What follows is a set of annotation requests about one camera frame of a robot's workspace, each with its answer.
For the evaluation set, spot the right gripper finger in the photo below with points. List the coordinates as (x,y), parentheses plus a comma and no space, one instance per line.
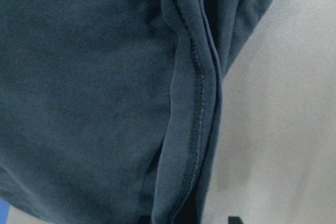
(234,220)

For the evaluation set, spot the black printed t-shirt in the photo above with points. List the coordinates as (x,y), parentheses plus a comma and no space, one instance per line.
(110,109)

